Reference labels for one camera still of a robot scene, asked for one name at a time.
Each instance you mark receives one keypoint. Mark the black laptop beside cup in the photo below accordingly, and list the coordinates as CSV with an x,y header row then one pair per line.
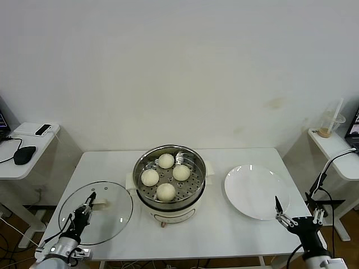
x,y
354,126

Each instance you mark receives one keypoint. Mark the clear plastic drink cup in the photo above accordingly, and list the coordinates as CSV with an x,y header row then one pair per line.
x,y
326,126

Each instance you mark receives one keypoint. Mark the black computer mouse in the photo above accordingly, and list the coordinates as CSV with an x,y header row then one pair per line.
x,y
24,155

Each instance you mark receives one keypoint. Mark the white round plate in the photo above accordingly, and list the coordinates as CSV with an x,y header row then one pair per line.
x,y
252,190

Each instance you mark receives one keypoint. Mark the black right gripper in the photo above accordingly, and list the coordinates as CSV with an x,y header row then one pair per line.
x,y
305,229

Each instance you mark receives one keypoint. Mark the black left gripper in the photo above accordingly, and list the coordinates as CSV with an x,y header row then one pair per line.
x,y
82,220

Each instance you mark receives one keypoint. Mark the white side desk with mouse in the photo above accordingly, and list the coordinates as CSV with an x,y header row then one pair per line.
x,y
42,145

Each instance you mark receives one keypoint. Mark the black flat floor bar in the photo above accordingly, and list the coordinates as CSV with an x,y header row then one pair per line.
x,y
326,203

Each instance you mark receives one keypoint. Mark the wall power socket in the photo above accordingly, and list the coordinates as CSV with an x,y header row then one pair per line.
x,y
39,190

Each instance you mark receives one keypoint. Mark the stainless steel steamer basket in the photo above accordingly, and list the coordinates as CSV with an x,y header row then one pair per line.
x,y
193,187

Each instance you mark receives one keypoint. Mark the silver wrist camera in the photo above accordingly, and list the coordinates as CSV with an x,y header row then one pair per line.
x,y
336,263
84,252

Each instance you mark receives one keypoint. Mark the cream white electric cooker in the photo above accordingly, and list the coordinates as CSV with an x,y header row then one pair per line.
x,y
171,214

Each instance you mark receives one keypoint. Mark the black laptop beside mouse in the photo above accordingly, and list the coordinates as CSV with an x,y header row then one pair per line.
x,y
3,123

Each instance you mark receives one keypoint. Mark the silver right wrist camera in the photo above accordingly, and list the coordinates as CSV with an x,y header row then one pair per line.
x,y
336,263

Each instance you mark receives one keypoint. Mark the white steamed baozi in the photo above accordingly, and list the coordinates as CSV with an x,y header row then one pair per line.
x,y
150,177
166,161
181,173
165,192

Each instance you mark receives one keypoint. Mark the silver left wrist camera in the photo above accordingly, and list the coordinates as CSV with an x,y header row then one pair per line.
x,y
84,252

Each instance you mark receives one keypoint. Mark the white device with black screen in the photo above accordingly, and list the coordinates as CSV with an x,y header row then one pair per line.
x,y
43,129

